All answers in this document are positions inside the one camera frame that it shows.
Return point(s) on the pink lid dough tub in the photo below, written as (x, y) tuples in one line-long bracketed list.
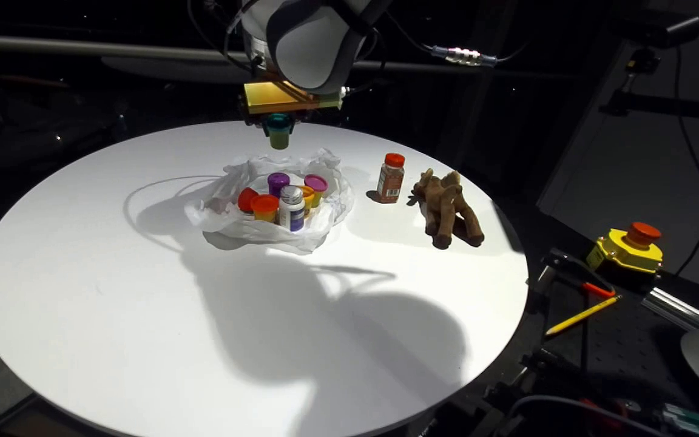
[(315, 182)]

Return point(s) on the grey window rail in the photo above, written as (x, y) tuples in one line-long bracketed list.
[(122, 50)]

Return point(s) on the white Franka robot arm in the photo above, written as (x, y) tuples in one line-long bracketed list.
[(308, 37)]

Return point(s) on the yellow emergency stop button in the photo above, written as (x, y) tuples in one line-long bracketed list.
[(629, 249)]

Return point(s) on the white crumpled plastic bag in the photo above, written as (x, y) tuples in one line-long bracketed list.
[(253, 232)]

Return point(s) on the yellow pencil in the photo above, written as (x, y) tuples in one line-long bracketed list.
[(582, 317)]

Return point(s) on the purple dough tub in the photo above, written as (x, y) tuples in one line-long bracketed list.
[(276, 182)]

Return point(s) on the red-orange lid dough tub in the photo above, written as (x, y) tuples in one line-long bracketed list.
[(264, 208)]

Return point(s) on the black camera stand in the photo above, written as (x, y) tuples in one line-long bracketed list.
[(648, 63)]

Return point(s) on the red lid spice jar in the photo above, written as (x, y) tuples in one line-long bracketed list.
[(390, 177)]

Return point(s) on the aluminium profile bar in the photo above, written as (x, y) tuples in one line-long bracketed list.
[(678, 306)]

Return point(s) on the yellow-orange lid dough tub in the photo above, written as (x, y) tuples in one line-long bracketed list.
[(311, 198)]

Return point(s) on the brown plush moose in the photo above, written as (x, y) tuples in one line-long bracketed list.
[(445, 208)]

